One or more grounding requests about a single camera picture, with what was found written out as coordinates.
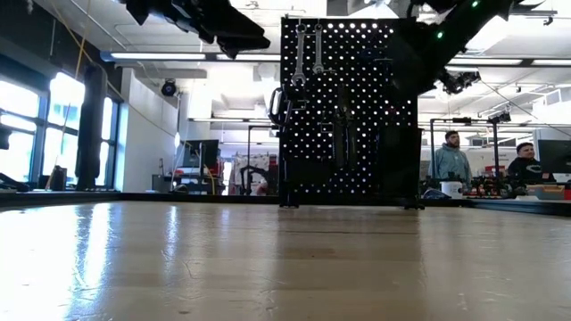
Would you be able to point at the person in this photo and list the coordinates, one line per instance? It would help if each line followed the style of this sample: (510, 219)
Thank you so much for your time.
(451, 158)
(528, 167)

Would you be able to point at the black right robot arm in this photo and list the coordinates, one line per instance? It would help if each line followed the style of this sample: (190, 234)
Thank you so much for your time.
(468, 27)

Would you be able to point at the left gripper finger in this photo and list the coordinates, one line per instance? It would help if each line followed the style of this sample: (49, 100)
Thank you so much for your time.
(241, 29)
(245, 44)

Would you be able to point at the black background robot arm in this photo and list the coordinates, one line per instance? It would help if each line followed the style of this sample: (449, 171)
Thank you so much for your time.
(250, 178)

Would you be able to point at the tan storage box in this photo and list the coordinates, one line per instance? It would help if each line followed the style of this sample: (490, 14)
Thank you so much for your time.
(546, 191)

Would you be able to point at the black ceiling spotlight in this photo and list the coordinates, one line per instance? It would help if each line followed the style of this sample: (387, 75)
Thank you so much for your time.
(459, 80)
(168, 88)

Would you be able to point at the brown bag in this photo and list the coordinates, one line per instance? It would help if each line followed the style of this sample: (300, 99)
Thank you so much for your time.
(58, 178)

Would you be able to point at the black perforated pegboard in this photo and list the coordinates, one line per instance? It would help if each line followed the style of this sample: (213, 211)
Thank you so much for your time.
(285, 134)

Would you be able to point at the long ceiling light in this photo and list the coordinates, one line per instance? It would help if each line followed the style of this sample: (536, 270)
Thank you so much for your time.
(156, 56)

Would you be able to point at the black pegboard bin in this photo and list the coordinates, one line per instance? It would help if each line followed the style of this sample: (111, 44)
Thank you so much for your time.
(399, 165)

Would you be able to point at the dark building column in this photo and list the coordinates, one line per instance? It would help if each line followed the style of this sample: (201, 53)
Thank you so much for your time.
(91, 134)

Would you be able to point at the black computer monitor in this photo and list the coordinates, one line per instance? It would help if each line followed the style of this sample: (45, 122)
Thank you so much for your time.
(201, 153)
(555, 156)

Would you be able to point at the large silver wrench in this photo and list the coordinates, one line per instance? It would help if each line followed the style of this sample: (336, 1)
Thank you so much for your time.
(299, 53)

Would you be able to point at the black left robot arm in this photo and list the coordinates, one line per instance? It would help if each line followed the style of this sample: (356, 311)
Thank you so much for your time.
(147, 9)

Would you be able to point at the small silver wrench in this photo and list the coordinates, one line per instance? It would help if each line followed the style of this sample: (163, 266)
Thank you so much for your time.
(318, 49)

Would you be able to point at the black aluminium table frame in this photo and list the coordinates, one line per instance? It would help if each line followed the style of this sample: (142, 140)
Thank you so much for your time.
(134, 197)

